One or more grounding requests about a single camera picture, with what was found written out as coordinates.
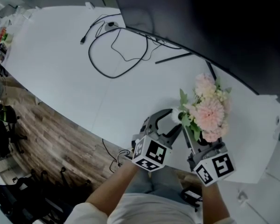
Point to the person's left forearm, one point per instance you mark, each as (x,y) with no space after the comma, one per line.
(114,185)

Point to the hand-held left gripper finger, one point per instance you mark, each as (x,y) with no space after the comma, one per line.
(173,134)
(162,115)

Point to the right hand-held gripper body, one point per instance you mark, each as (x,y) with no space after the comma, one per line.
(212,164)

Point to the black office chair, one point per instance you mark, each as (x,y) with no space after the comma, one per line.
(2,129)
(25,202)

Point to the pink and white flowers bouquet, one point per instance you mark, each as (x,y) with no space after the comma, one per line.
(208,112)

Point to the person's white shirt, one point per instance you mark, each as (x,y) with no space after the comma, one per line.
(140,211)

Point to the black power adapter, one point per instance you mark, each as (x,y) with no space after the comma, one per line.
(191,196)

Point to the dark vase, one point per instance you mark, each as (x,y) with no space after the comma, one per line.
(204,139)

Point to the colourful clutter pile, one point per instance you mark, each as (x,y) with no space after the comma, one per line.
(3,35)

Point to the person's grey trousers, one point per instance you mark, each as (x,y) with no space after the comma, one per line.
(161,179)

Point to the large black monitor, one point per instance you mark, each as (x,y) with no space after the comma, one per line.
(212,17)

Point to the black monitor stand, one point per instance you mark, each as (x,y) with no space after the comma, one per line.
(175,58)

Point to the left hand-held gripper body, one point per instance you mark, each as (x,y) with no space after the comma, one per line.
(151,151)

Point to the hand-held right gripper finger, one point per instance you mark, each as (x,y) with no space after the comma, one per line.
(189,139)

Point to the person's right forearm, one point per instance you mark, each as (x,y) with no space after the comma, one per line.
(214,199)

